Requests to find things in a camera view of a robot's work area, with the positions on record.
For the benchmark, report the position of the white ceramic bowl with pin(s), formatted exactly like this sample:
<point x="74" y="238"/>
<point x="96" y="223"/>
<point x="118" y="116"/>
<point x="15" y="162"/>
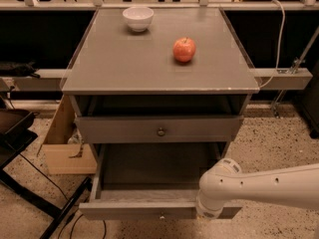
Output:
<point x="138" y="19"/>

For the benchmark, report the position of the grey drawer cabinet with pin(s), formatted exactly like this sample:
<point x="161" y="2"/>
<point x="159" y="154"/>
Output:
<point x="121" y="73"/>

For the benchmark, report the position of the grey top drawer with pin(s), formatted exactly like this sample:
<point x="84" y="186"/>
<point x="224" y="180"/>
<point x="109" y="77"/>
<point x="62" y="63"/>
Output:
<point x="158" y="129"/>

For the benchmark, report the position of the diagonal metal strut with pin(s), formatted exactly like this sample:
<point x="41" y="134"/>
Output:
<point x="292" y="70"/>

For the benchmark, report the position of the grey metal rail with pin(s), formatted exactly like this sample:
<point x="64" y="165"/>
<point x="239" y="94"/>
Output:
<point x="52" y="80"/>

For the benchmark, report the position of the wooden board bracket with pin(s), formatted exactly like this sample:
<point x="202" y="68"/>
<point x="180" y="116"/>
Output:
<point x="64" y="151"/>

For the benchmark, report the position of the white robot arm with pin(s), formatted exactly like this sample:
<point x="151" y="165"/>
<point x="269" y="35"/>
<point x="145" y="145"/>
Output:
<point x="293" y="187"/>

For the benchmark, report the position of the red apple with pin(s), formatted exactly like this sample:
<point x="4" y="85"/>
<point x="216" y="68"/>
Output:
<point x="184" y="49"/>

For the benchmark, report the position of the black cloth on rail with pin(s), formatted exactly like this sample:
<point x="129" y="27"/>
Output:
<point x="16" y="69"/>

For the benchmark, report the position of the grey drawer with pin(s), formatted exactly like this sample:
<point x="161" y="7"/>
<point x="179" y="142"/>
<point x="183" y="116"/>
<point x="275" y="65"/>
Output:
<point x="158" y="129"/>
<point x="148" y="180"/>

